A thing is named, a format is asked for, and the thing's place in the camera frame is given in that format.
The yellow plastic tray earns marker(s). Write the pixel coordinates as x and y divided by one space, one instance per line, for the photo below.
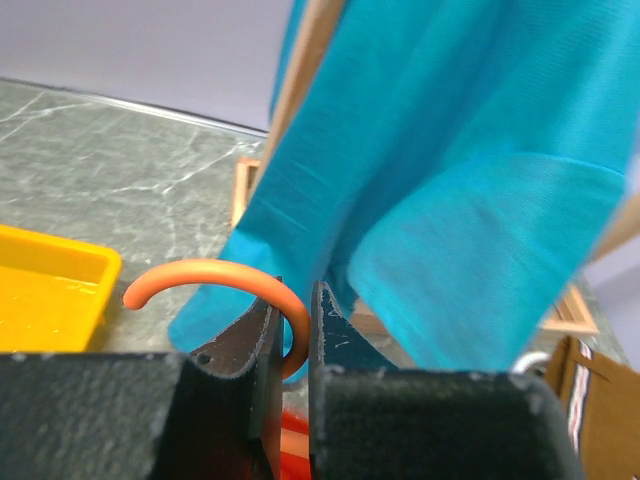
54 291

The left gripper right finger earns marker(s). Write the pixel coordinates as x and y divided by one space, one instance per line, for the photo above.
372 420

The brown shorts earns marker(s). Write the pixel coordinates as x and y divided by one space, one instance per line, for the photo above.
601 401

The orange t shirt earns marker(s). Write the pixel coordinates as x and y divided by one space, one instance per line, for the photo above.
294 448

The wooden clothes rack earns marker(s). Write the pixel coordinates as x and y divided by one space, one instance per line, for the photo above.
300 100

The orange plastic hanger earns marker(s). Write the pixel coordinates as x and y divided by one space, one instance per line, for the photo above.
225 277

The white plastic basket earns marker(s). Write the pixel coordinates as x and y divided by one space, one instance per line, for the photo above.
534 362

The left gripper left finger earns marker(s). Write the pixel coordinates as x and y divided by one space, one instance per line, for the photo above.
84 416

